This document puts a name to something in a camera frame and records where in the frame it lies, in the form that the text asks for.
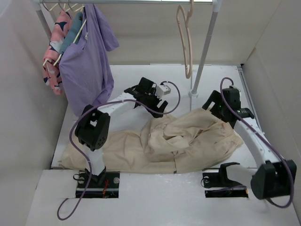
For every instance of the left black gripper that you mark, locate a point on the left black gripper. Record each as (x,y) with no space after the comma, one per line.
(154,108)

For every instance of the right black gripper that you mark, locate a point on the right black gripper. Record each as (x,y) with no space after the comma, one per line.
(216,97)

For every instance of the beige trousers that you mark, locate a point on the beige trousers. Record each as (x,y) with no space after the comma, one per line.
(167,145)

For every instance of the beige plastic hanger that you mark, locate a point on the beige plastic hanger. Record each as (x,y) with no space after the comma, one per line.
(182,19)

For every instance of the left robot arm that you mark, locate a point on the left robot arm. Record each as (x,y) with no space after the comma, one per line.
(93,126)

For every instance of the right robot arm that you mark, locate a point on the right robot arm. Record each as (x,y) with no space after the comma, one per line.
(274,176)

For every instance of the purple t-shirt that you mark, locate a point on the purple t-shirt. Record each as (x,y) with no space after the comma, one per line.
(84,66)

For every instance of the pink patterned garment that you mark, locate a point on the pink patterned garment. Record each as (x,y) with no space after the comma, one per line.
(51,74)

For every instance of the teal garment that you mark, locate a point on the teal garment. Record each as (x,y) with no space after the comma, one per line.
(72,33)

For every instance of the metal clothes rack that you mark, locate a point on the metal clothes rack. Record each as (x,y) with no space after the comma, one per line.
(186,8)

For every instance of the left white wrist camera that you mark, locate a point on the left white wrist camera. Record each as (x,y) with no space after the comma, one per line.
(162,90)

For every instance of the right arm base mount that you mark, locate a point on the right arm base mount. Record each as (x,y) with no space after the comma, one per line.
(216,187)

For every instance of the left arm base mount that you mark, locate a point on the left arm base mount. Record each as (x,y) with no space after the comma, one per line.
(105,185)

